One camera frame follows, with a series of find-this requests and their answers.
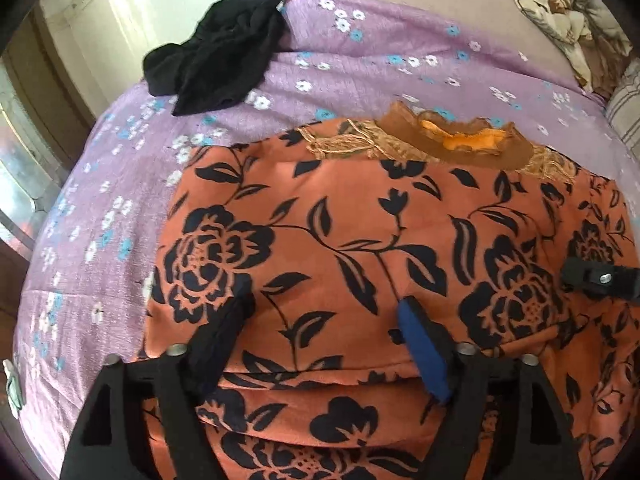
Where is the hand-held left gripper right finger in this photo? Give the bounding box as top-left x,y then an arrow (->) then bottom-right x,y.
397,297 -> 590,480

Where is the beige mattress cover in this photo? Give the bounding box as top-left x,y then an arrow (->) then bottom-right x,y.
286,0 -> 609,107

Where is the striped pillow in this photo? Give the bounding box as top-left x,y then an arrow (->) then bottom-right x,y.
602,57 -> 640,155

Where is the wooden framed glass door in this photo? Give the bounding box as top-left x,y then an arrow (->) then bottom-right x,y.
0,7 -> 103,311

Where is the purple floral bedsheet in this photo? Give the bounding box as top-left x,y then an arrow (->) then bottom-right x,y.
9,0 -> 610,461

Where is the beige patterned blanket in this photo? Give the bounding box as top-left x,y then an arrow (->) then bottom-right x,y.
512,0 -> 634,94

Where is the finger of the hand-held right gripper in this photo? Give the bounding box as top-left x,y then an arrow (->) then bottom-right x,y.
559,255 -> 640,307

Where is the orange black floral garment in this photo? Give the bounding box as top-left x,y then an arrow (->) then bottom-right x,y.
141,101 -> 640,480

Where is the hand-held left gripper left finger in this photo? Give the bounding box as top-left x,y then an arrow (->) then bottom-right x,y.
65,291 -> 257,480

